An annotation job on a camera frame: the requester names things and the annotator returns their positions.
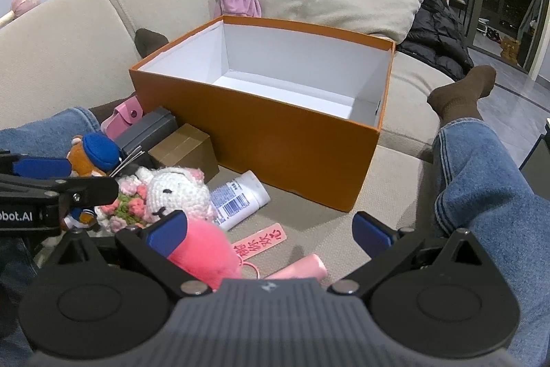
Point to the pink paper tag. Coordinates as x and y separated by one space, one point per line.
258 242

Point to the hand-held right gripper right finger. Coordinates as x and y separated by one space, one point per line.
371 236

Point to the orange cardboard box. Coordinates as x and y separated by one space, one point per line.
258 135

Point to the black puffer jacket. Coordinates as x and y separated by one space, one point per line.
438 40

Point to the white crochet bunny with flowers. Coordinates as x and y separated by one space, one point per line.
176 190

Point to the person's right leg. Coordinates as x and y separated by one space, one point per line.
485 186

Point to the brown right sock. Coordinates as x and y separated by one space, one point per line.
462 92

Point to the small brown cardboard box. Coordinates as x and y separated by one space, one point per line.
184 147

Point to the pink fluffy toy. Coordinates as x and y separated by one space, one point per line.
25 1

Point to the brown boots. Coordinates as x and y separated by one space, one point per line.
510 49

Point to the white lotion tube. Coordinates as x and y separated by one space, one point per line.
240 197

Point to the beige sofa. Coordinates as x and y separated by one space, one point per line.
64 49

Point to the bear plush with blue hat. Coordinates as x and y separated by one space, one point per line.
101 152

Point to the pink pouch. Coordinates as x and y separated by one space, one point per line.
122 117

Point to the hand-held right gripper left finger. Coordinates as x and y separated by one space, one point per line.
165 236

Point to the pink cylindrical tube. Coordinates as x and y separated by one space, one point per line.
300 269

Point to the dark grey case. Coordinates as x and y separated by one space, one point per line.
144 130

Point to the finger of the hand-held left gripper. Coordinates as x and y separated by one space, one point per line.
41 169
86 190

